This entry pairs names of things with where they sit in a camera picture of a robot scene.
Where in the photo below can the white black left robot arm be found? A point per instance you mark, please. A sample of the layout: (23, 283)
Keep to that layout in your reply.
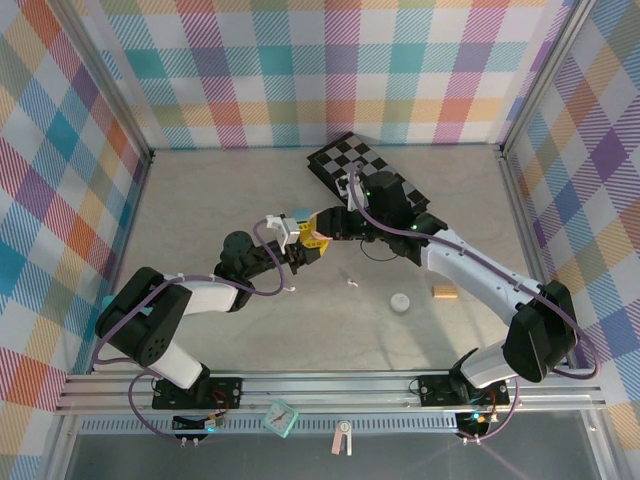
(210, 297)

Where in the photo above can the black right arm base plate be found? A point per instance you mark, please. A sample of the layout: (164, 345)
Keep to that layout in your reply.
(435, 390)

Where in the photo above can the black grey folding chessboard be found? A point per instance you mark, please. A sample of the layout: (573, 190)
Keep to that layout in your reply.
(340, 160)

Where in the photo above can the aluminium frame post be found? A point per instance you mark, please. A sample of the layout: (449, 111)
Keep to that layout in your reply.
(544, 75)
(109, 70)

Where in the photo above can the aluminium side rail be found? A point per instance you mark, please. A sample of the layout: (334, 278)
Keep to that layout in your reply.
(137, 200)
(520, 215)

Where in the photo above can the pink white key tag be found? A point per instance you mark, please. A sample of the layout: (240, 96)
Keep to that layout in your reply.
(342, 440)

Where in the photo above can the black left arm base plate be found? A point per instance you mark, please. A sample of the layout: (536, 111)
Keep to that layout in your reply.
(225, 390)

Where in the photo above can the white round earbud case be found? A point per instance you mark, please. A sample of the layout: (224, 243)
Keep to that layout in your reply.
(400, 303)

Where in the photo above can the teal square alarm clock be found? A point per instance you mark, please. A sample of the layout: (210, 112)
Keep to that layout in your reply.
(280, 417)

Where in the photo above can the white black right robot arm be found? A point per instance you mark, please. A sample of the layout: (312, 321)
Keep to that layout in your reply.
(465, 265)

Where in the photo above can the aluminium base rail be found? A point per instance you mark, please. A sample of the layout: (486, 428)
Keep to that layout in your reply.
(350, 387)

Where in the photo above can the teal cylindrical tube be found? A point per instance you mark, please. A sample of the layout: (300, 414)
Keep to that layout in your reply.
(108, 302)

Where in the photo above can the small wooden block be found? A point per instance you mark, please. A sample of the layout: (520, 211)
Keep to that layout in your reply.
(444, 292)

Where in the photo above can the small electronics board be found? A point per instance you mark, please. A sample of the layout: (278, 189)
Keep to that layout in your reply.
(210, 424)
(475, 422)

